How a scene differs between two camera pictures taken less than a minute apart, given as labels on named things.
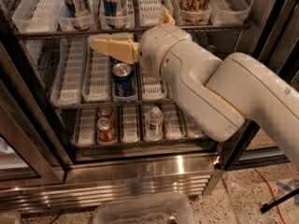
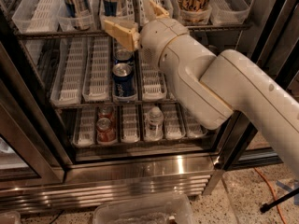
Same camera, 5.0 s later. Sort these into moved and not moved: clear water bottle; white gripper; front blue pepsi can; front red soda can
Moved: white gripper
Not moved: clear water bottle; front red soda can; front blue pepsi can
